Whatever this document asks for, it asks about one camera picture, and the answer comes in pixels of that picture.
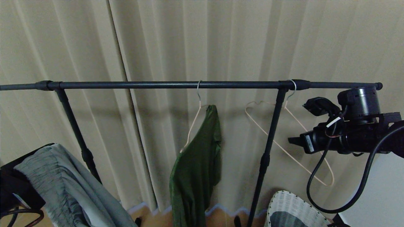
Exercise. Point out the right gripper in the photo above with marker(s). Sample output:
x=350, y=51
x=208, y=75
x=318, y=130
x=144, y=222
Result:
x=328, y=140

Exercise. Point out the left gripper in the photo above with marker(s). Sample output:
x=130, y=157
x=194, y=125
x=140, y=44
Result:
x=15, y=189

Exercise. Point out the pale grey shorts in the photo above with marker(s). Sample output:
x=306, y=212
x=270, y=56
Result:
x=63, y=186

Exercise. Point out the pink clothes hanger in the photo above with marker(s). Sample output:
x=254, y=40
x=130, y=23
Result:
x=192, y=129
x=268, y=135

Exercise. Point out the green long-sleeved shirt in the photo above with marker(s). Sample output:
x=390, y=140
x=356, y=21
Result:
x=195, y=176

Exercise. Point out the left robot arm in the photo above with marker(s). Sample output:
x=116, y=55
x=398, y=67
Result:
x=39, y=217

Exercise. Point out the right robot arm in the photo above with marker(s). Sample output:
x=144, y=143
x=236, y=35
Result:
x=363, y=104

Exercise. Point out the white laundry basket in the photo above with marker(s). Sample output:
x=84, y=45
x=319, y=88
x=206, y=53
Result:
x=290, y=205

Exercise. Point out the black clothes rack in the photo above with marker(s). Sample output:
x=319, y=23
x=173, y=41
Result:
x=157, y=85

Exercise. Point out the beige curtain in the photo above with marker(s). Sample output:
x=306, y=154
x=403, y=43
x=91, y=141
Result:
x=221, y=41

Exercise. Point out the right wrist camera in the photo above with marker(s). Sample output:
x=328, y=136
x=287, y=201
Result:
x=320, y=105

